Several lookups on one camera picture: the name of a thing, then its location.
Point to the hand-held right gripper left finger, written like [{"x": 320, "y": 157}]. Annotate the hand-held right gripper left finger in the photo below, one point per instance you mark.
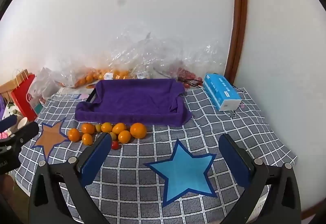
[{"x": 98, "y": 155}]

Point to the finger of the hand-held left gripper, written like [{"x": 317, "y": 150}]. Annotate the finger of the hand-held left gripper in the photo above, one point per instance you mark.
[
  {"x": 9, "y": 122},
  {"x": 25, "y": 133}
]

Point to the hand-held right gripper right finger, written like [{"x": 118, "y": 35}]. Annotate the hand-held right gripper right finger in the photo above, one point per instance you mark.
[{"x": 233, "y": 158}]

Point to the red tomato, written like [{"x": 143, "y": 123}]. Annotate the red tomato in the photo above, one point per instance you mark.
[{"x": 115, "y": 145}]

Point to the small yellow tomato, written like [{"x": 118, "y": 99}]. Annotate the small yellow tomato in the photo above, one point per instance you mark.
[
  {"x": 98, "y": 127},
  {"x": 113, "y": 135}
]

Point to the large mandarin orange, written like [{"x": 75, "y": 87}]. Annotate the large mandarin orange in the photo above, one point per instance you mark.
[{"x": 138, "y": 130}]

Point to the black tray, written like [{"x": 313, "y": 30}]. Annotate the black tray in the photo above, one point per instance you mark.
[{"x": 91, "y": 96}]

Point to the white floral cup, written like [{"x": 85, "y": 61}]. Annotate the white floral cup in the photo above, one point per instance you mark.
[{"x": 11, "y": 110}]

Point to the purple fuzzy cloth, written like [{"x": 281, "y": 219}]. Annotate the purple fuzzy cloth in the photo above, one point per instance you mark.
[{"x": 2, "y": 105}]

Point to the red paper bag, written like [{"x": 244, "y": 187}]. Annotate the red paper bag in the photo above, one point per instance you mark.
[{"x": 21, "y": 102}]

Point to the brown paper bag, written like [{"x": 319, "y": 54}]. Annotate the brown paper bag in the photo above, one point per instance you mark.
[{"x": 7, "y": 89}]

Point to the white printed plastic bag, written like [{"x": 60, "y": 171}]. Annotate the white printed plastic bag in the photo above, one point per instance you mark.
[{"x": 40, "y": 86}]

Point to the grey checked star blanket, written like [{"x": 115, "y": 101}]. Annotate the grey checked star blanket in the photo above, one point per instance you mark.
[{"x": 142, "y": 180}]

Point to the blue tissue pack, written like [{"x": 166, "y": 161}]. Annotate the blue tissue pack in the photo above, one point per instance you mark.
[{"x": 219, "y": 89}]

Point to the purple towel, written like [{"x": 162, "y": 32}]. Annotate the purple towel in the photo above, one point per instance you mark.
[{"x": 137, "y": 96}]

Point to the clear plastic bag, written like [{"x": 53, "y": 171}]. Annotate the clear plastic bag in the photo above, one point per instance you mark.
[
  {"x": 211, "y": 58},
  {"x": 68, "y": 71},
  {"x": 152, "y": 53}
]

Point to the pile of bagged mandarin oranges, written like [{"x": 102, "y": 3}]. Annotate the pile of bagged mandarin oranges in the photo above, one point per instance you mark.
[{"x": 89, "y": 77}]

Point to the pile of red cherry tomatoes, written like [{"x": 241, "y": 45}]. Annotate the pile of red cherry tomatoes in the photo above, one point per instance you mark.
[{"x": 187, "y": 75}]

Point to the brown wooden door frame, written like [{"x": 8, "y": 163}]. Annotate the brown wooden door frame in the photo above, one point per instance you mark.
[{"x": 240, "y": 10}]

